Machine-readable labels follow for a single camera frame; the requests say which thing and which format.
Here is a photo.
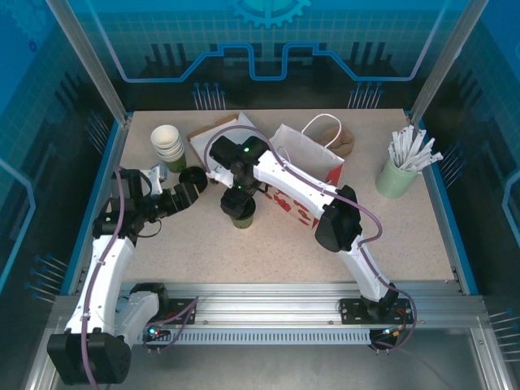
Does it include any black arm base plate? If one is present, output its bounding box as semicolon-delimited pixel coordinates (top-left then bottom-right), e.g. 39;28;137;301
339;297;414;325
164;298;199;326

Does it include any green paper coffee cup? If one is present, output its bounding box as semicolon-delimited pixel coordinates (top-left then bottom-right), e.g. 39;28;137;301
222;194;258;231

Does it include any aluminium front rail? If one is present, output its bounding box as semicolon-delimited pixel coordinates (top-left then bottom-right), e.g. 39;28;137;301
52;279;488;331

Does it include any aluminium frame post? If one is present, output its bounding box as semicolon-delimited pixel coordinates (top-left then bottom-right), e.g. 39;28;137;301
44;0;133;125
409;0;488;125

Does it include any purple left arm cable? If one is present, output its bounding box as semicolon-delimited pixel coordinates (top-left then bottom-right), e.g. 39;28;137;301
79;168;199;385

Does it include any stack of paper cups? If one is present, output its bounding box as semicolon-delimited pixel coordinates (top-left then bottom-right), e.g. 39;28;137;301
150;124;188;173

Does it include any pale green holder cup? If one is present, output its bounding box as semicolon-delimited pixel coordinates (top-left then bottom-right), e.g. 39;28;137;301
374;155;424;199

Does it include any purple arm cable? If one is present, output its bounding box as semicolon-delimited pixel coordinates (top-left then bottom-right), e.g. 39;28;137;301
79;168;199;385
204;124;418;353

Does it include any white paper-wrapped straw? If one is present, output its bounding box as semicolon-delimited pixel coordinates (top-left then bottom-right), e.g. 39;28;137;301
400;124;414;163
409;137;436;168
405;129;427;167
389;129;404;167
412;152;444;171

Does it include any stack of pulp cup carriers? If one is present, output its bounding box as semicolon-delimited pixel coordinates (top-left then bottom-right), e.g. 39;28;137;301
311;125;358;161

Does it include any white red paper bag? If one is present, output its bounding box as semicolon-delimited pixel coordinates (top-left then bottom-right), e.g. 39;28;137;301
259;113;347;229

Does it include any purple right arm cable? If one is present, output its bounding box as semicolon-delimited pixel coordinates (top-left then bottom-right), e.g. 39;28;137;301
204;124;418;353

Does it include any slotted grey cable duct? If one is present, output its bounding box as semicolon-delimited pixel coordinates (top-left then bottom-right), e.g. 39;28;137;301
129;328;373;346

